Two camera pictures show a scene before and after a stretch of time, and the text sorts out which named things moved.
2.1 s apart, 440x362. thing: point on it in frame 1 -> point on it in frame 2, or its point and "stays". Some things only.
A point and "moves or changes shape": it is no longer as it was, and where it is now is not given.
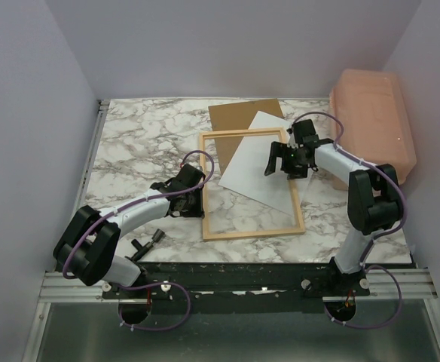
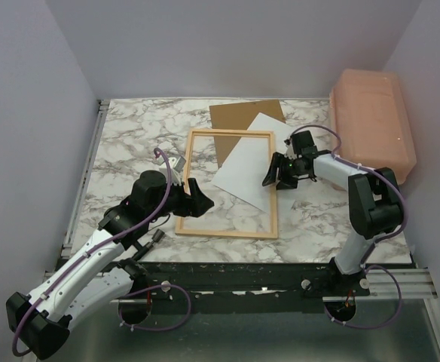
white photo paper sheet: (245, 173) moves or changes shape
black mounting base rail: (221, 287) stays
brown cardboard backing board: (236, 116) stays
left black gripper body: (194, 207) stays
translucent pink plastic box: (371, 118) stays
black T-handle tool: (157, 237) stays
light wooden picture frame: (297, 213) -> (200, 132)
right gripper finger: (297, 174) -> (287, 184)
